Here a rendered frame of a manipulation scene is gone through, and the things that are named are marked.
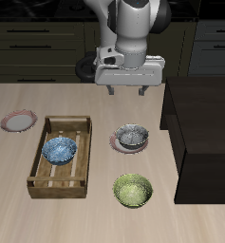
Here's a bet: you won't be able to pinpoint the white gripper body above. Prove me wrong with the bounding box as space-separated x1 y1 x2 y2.
94 54 166 87

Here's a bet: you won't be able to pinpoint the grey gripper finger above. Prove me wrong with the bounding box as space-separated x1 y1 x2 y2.
105 84 116 96
138 84 150 97

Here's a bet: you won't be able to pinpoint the black bowl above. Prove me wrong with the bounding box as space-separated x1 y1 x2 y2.
115 123 150 151

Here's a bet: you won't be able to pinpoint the white plate with pink rim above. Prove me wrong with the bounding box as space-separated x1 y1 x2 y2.
109 130 149 156
0 109 39 133

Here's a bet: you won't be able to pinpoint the blue bowl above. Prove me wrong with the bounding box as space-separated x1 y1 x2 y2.
41 137 79 166

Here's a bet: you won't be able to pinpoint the green bowl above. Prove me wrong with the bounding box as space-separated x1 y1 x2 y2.
112 173 154 209

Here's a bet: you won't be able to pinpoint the dark wooden cabinet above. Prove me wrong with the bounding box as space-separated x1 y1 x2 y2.
159 76 225 205

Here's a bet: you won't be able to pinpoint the wooden slatted tray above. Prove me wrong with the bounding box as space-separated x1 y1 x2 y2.
26 115 93 199

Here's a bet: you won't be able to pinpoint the dark kitchen cupboards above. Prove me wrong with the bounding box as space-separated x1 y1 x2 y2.
0 0 225 84

